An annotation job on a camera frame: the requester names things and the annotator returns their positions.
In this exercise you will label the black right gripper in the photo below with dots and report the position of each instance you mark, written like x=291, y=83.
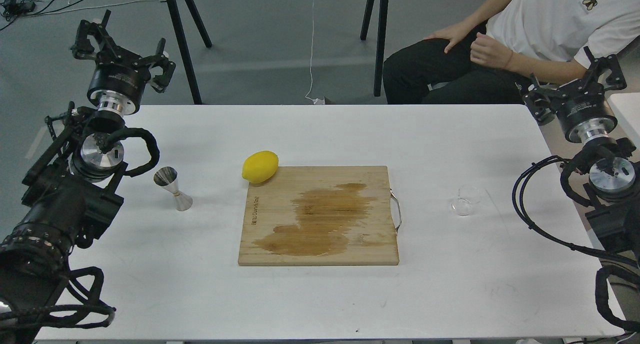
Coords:
x=583, y=118

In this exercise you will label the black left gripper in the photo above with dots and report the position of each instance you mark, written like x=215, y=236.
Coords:
x=115, y=87

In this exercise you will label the steel jigger measuring cup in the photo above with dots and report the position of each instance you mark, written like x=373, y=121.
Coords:
x=167, y=178

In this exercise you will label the clear glass cup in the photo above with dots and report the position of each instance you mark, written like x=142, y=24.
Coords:
x=466, y=201

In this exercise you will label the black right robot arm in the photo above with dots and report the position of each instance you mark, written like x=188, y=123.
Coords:
x=600, y=176

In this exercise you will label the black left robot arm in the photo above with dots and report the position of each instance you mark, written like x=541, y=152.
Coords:
x=71, y=191

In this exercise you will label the seated person white shirt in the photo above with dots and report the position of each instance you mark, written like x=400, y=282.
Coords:
x=488, y=57

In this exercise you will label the yellow lemon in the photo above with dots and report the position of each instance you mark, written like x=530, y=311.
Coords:
x=259, y=167

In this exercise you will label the black legged background table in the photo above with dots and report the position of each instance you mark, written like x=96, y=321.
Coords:
x=276, y=51

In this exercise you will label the wooden cutting board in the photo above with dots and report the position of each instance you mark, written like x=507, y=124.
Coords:
x=320, y=216

